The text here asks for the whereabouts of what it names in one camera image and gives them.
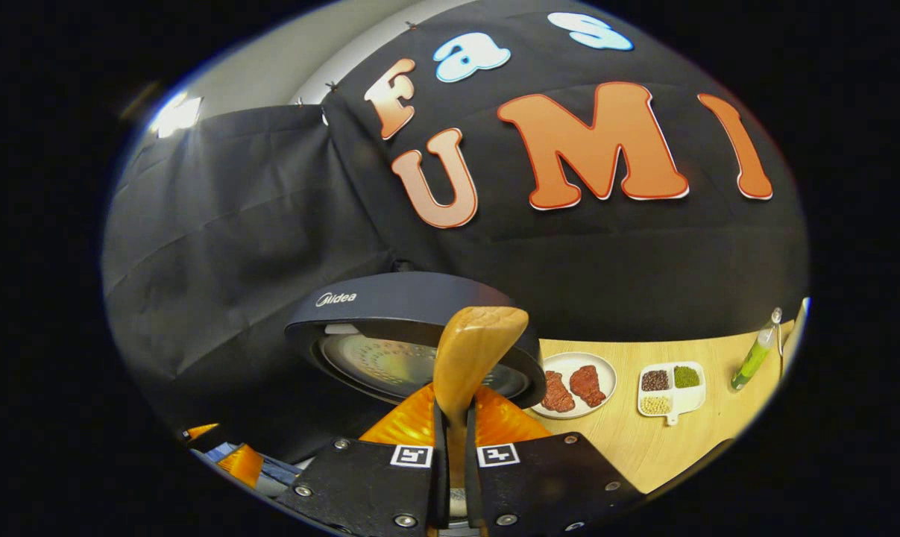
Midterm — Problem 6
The white toaster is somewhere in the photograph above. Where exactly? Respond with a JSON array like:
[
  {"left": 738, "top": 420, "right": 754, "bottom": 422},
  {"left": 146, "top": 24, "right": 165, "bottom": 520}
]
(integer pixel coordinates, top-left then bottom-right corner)
[{"left": 781, "top": 297, "right": 810, "bottom": 374}]

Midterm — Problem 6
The wooden spoon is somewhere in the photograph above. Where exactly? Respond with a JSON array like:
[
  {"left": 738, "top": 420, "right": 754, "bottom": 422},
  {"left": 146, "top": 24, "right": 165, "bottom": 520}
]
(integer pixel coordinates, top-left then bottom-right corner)
[{"left": 432, "top": 307, "right": 530, "bottom": 493}]

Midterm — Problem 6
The red meat piece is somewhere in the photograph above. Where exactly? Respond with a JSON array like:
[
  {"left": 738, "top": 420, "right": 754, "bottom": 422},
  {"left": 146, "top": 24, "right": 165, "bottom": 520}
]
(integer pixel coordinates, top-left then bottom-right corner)
[
  {"left": 541, "top": 371, "right": 576, "bottom": 413},
  {"left": 569, "top": 365, "right": 607, "bottom": 408}
]

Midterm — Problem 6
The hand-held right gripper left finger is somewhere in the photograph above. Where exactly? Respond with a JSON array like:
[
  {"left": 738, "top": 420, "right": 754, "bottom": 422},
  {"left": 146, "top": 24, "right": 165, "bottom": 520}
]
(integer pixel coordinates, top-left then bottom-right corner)
[{"left": 277, "top": 382, "right": 448, "bottom": 534}]

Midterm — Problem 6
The ceiling light panel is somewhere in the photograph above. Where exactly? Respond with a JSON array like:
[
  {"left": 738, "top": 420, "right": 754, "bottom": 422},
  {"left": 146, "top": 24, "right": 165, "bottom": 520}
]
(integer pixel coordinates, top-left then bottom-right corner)
[{"left": 151, "top": 93, "right": 203, "bottom": 139}]

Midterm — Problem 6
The white divided bean dish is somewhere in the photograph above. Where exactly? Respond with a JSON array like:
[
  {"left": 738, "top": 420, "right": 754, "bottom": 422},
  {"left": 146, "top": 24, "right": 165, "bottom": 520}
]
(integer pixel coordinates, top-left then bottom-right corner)
[{"left": 638, "top": 362, "right": 707, "bottom": 427}]

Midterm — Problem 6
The round white plate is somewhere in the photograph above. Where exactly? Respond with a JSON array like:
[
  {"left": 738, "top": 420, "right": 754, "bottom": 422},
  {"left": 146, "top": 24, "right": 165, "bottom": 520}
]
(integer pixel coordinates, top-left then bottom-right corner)
[{"left": 528, "top": 352, "right": 618, "bottom": 420}]

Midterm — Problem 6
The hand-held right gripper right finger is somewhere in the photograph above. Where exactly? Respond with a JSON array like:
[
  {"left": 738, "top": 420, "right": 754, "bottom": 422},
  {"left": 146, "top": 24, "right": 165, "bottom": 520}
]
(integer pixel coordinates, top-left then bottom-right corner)
[{"left": 465, "top": 384, "right": 644, "bottom": 532}]

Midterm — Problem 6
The green drink bottle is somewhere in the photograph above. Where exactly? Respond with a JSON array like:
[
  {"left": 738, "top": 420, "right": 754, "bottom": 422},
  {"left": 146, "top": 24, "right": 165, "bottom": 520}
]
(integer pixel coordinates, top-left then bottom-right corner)
[{"left": 731, "top": 307, "right": 783, "bottom": 392}]

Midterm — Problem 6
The black and steel rice cooker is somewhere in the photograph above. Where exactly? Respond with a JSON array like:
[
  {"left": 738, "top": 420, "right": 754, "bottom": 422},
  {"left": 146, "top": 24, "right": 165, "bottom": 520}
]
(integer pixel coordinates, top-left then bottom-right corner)
[{"left": 284, "top": 271, "right": 547, "bottom": 418}]

